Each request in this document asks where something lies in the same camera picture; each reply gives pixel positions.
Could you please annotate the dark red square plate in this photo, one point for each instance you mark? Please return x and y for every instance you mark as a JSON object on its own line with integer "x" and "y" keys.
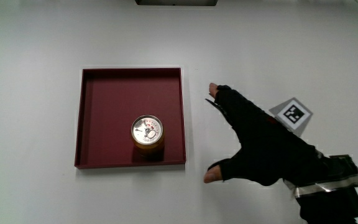
{"x": 110, "y": 102}

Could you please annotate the person's right hand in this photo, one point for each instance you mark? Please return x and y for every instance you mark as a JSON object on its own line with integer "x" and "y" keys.
{"x": 259, "y": 146}

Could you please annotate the dark grey box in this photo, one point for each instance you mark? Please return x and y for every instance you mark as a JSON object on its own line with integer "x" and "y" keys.
{"x": 176, "y": 2}

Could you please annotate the gold red bull can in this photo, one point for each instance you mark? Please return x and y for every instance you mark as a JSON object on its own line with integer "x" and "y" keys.
{"x": 147, "y": 132}

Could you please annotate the person's right forearm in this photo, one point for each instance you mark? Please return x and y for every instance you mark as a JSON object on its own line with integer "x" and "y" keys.
{"x": 328, "y": 186}

